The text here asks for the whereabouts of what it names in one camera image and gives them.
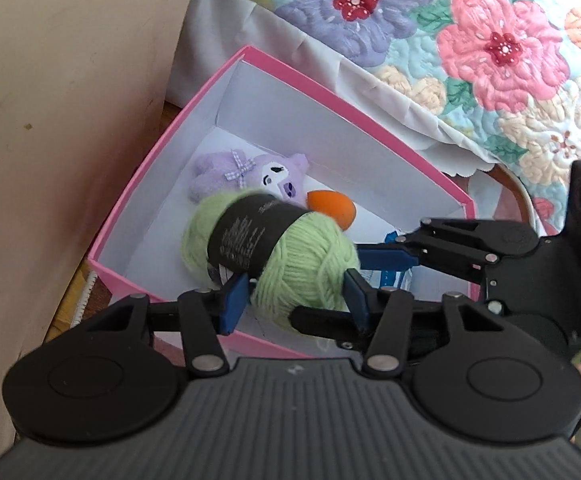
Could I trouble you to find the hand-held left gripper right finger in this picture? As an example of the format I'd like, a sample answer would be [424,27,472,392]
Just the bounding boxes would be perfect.
[343,268,516,378]

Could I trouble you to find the pink storage box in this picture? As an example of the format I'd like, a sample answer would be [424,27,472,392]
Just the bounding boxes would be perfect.
[86,45,475,361]

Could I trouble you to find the green yarn ball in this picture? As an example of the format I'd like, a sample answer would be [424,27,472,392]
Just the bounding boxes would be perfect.
[180,189,362,328]

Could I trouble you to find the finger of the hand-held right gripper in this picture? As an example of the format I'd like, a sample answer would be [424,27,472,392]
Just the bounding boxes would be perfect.
[290,305,371,350]
[355,217,501,282]

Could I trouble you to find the purple plush toy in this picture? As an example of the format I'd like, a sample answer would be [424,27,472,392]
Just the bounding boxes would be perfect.
[188,149,310,206]

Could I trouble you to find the floral quilt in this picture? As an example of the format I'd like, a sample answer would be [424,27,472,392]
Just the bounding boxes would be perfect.
[200,0,581,241]

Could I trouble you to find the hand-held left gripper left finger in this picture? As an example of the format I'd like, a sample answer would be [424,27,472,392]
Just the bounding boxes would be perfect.
[73,272,248,378]

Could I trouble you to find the orange makeup sponge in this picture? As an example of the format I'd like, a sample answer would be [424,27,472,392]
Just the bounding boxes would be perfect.
[307,189,357,231]

